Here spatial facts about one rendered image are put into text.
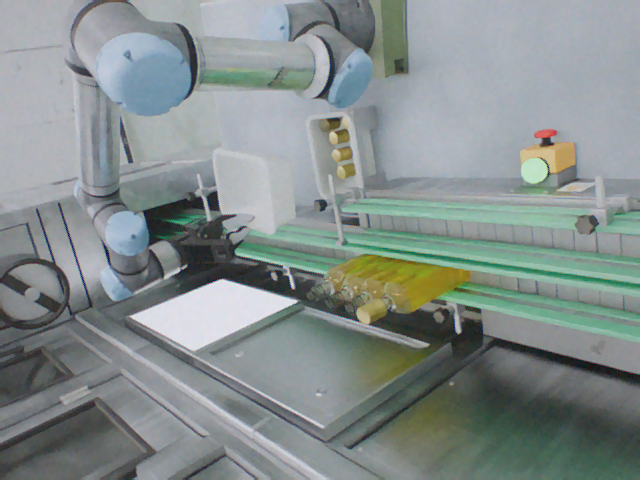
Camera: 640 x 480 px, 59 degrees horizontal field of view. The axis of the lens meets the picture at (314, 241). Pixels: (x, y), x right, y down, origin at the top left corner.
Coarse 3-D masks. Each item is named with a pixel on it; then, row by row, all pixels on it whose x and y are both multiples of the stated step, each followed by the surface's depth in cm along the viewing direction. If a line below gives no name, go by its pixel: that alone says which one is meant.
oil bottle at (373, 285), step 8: (400, 264) 115; (408, 264) 114; (416, 264) 114; (384, 272) 113; (392, 272) 112; (400, 272) 111; (368, 280) 110; (376, 280) 109; (384, 280) 108; (368, 288) 108; (376, 288) 107; (376, 296) 107
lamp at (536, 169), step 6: (528, 162) 100; (534, 162) 100; (540, 162) 100; (546, 162) 100; (522, 168) 102; (528, 168) 100; (534, 168) 100; (540, 168) 99; (546, 168) 100; (522, 174) 102; (528, 174) 101; (534, 174) 100; (540, 174) 100; (546, 174) 100; (528, 180) 101; (534, 180) 101; (540, 180) 101
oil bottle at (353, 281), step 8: (376, 264) 119; (384, 264) 118; (392, 264) 117; (360, 272) 116; (368, 272) 115; (376, 272) 114; (344, 280) 114; (352, 280) 113; (360, 280) 112; (352, 288) 112; (360, 288) 112
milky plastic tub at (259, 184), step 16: (224, 160) 133; (240, 160) 136; (256, 160) 118; (272, 160) 119; (288, 160) 122; (224, 176) 134; (240, 176) 137; (256, 176) 133; (272, 176) 119; (288, 176) 122; (224, 192) 135; (240, 192) 138; (256, 192) 135; (272, 192) 118; (288, 192) 123; (224, 208) 136; (240, 208) 138; (256, 208) 137; (272, 208) 119; (288, 208) 124; (256, 224) 127; (272, 224) 121
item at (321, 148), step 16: (336, 112) 136; (320, 128) 148; (352, 128) 134; (320, 144) 149; (352, 144) 135; (320, 160) 149; (352, 160) 148; (320, 176) 150; (336, 176) 153; (352, 176) 150; (320, 192) 151; (336, 192) 150
